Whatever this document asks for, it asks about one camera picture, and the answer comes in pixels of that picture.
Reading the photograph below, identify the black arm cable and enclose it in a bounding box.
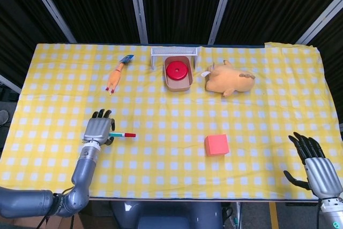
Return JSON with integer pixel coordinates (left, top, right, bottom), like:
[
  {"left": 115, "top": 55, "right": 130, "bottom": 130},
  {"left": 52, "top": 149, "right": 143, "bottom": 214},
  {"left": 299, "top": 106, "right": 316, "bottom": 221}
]
[
  {"left": 316, "top": 198, "right": 322, "bottom": 229},
  {"left": 36, "top": 185, "right": 76, "bottom": 229}
]

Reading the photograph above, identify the black pleated curtain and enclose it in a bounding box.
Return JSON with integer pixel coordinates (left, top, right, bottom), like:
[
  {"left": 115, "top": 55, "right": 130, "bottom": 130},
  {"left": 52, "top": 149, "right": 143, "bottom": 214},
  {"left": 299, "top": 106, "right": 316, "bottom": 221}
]
[{"left": 0, "top": 0, "right": 343, "bottom": 101}]

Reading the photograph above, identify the pink red cube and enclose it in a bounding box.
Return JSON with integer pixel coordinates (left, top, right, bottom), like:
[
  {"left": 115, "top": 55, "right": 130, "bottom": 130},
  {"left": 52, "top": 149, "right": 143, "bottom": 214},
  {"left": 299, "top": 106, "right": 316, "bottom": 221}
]
[{"left": 205, "top": 133, "right": 231, "bottom": 157}]

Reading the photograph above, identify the orange rubber chicken toy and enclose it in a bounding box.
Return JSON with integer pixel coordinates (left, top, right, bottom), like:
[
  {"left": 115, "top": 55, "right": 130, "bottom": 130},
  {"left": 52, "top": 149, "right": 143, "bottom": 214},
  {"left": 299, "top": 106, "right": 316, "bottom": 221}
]
[{"left": 105, "top": 54, "right": 135, "bottom": 96}]

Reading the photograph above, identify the brown cardboard box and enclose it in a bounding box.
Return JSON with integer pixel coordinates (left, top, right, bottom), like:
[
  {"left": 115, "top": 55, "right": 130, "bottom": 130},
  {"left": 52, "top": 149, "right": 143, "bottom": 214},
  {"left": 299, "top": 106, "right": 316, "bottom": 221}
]
[{"left": 0, "top": 212, "right": 84, "bottom": 229}]

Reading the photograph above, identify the brown paper box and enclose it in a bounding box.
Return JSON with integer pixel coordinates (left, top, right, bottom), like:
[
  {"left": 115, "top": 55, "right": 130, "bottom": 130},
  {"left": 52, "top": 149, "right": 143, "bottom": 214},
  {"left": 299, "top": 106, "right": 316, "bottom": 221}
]
[{"left": 163, "top": 55, "right": 194, "bottom": 93}]

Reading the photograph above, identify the red round disc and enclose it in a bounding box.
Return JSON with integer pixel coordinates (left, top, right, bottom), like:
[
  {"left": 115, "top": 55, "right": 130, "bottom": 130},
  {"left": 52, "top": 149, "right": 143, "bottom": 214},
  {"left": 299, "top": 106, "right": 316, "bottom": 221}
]
[{"left": 165, "top": 61, "right": 189, "bottom": 82}]

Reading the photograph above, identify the yellow white checked tablecloth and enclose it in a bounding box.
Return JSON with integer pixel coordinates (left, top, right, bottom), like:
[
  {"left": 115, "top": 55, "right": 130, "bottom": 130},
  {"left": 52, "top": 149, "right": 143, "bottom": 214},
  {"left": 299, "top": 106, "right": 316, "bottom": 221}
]
[{"left": 0, "top": 41, "right": 343, "bottom": 201}]

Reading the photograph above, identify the white mesh metal rack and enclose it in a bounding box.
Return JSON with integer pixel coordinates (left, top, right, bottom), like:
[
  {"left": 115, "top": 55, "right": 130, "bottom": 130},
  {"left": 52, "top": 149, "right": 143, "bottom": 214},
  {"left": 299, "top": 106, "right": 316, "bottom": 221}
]
[{"left": 150, "top": 47, "right": 201, "bottom": 71}]

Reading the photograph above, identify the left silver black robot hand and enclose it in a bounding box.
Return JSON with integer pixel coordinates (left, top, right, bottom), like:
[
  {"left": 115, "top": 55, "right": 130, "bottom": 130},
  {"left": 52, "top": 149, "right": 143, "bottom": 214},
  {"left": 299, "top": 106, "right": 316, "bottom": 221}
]
[{"left": 82, "top": 109, "right": 116, "bottom": 146}]

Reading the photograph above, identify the red capped marker pen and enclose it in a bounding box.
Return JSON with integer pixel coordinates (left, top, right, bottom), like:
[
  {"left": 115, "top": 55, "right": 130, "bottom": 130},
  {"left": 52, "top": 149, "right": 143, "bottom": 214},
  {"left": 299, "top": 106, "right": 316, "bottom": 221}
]
[{"left": 108, "top": 132, "right": 137, "bottom": 139}]

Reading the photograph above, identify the tan plush pig toy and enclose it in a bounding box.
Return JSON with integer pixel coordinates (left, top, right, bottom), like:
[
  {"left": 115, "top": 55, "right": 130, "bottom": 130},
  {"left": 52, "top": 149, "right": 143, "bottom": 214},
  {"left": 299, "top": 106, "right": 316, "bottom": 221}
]
[{"left": 201, "top": 60, "right": 256, "bottom": 98}]

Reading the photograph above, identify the white metal frame post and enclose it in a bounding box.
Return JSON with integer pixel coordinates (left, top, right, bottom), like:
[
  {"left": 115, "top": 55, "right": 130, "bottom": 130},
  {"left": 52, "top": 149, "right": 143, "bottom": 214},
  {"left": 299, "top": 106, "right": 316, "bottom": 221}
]
[
  {"left": 208, "top": 0, "right": 238, "bottom": 45},
  {"left": 295, "top": 0, "right": 343, "bottom": 45},
  {"left": 0, "top": 75, "right": 22, "bottom": 94},
  {"left": 23, "top": 0, "right": 77, "bottom": 43},
  {"left": 127, "top": 0, "right": 149, "bottom": 44}
]

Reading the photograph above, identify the grey blue robot torso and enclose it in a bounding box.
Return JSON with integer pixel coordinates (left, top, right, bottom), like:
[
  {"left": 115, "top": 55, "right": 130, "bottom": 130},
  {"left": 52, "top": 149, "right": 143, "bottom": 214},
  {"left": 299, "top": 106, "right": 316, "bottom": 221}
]
[{"left": 111, "top": 200, "right": 223, "bottom": 229}]

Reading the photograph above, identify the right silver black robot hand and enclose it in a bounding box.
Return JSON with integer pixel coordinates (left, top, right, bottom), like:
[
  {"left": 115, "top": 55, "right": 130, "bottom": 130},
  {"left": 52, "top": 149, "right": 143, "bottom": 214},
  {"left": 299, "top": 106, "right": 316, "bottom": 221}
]
[{"left": 283, "top": 131, "right": 343, "bottom": 200}]

